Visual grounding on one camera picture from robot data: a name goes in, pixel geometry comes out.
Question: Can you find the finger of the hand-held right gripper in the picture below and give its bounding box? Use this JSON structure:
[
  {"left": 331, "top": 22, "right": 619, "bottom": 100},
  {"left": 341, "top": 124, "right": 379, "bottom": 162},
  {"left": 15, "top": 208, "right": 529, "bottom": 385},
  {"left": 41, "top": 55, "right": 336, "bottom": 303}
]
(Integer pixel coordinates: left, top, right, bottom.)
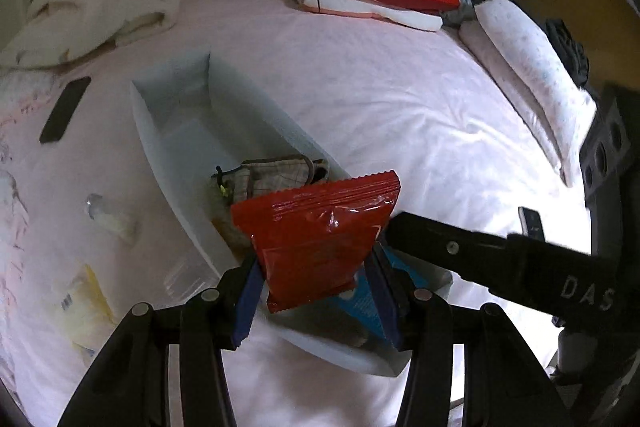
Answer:
[{"left": 384, "top": 212, "right": 512, "bottom": 294}]

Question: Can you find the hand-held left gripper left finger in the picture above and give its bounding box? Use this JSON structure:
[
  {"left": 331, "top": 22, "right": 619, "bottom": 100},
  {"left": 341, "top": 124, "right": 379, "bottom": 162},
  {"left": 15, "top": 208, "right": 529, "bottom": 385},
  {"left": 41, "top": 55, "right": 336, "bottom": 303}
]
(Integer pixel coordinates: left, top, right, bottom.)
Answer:
[{"left": 57, "top": 252, "right": 266, "bottom": 427}]

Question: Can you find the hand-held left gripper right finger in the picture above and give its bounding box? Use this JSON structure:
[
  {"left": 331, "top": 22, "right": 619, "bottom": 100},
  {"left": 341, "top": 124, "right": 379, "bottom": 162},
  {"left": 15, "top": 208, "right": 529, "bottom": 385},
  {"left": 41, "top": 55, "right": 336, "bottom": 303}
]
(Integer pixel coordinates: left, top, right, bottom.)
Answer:
[{"left": 365, "top": 247, "right": 566, "bottom": 427}]

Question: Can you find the red snack packet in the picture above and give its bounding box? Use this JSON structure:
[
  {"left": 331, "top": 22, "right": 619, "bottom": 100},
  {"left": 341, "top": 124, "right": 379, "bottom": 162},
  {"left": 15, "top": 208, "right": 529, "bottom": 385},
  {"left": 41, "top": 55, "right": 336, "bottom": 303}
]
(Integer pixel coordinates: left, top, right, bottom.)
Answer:
[{"left": 231, "top": 170, "right": 402, "bottom": 314}]

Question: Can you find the pale yellow packet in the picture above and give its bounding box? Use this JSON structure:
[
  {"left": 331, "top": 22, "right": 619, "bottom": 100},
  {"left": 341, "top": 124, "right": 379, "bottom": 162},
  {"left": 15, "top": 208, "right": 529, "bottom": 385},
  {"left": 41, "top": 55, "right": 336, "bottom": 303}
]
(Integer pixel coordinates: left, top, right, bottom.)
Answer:
[{"left": 50, "top": 262, "right": 118, "bottom": 353}]

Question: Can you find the white storage box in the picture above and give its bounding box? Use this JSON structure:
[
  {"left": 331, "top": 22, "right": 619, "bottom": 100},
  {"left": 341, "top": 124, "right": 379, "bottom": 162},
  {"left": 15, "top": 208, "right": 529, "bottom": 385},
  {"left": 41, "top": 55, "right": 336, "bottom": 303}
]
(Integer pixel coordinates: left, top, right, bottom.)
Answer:
[{"left": 129, "top": 51, "right": 453, "bottom": 379}]

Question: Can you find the blue snack packet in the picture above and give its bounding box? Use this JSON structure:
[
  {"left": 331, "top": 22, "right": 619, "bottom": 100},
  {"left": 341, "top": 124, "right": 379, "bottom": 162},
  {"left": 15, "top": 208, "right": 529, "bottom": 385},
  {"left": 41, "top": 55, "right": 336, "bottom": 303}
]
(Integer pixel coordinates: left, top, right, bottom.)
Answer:
[{"left": 325, "top": 249, "right": 431, "bottom": 343}]

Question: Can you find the plaid fabric pouch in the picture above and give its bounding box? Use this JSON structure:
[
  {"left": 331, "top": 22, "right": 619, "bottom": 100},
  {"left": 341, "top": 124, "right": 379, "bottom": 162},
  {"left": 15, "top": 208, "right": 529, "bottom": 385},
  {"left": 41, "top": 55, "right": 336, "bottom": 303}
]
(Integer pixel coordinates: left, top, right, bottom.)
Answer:
[{"left": 212, "top": 154, "right": 331, "bottom": 208}]

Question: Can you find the small clear bottle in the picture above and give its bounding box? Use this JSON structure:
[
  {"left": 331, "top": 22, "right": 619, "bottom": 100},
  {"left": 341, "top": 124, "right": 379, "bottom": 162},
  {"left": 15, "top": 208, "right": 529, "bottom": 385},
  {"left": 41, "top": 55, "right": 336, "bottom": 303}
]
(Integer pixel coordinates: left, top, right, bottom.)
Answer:
[{"left": 85, "top": 193, "right": 138, "bottom": 240}]

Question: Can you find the long floral pillow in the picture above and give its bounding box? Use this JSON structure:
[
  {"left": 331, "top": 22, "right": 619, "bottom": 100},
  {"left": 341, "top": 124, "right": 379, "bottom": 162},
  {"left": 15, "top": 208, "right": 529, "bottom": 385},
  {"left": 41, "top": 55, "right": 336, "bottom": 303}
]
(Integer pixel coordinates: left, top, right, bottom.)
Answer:
[{"left": 457, "top": 0, "right": 598, "bottom": 188}]

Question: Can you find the dark cloth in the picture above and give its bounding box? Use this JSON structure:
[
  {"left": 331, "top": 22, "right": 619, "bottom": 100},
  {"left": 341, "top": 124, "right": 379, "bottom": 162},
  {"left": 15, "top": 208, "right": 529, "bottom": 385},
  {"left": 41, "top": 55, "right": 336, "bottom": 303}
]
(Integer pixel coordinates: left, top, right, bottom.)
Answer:
[{"left": 545, "top": 19, "right": 591, "bottom": 88}]

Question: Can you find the black smartphone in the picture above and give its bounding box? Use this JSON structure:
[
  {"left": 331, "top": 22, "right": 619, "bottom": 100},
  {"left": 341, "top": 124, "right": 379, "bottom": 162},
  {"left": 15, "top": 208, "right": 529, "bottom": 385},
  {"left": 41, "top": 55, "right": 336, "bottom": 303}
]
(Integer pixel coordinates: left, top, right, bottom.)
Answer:
[{"left": 39, "top": 76, "right": 92, "bottom": 144}]

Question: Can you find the floral quilt with pink ruffle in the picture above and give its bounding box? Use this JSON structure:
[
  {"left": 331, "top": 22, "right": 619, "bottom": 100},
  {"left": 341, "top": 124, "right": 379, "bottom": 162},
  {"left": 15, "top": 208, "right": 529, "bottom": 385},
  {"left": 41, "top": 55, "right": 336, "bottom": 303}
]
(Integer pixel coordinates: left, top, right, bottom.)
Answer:
[{"left": 0, "top": 69, "right": 56, "bottom": 388}]

